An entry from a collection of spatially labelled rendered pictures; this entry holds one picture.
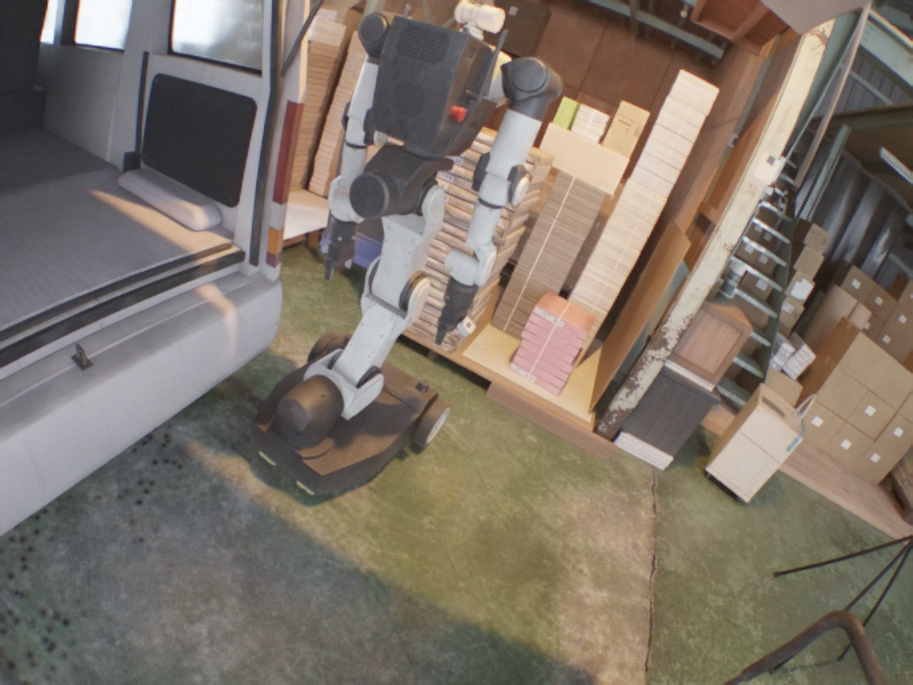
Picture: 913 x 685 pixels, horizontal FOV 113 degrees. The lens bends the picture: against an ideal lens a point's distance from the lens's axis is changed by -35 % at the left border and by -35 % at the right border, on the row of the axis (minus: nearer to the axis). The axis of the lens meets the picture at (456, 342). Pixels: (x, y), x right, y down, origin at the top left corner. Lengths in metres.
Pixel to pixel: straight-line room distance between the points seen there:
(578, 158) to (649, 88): 3.92
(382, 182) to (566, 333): 1.33
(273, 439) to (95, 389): 0.62
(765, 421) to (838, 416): 1.88
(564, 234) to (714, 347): 0.93
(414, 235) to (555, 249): 1.23
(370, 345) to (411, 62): 0.87
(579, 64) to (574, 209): 4.08
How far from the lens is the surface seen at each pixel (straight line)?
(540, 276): 2.47
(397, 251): 1.37
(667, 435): 2.40
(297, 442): 1.40
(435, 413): 1.69
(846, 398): 4.31
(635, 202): 2.36
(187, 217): 1.50
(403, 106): 1.10
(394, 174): 1.12
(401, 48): 1.10
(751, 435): 2.59
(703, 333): 2.17
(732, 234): 1.98
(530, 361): 2.26
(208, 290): 1.37
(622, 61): 6.25
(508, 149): 1.12
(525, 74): 1.07
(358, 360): 1.50
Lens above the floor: 1.24
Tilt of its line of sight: 30 degrees down
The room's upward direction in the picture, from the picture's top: 23 degrees clockwise
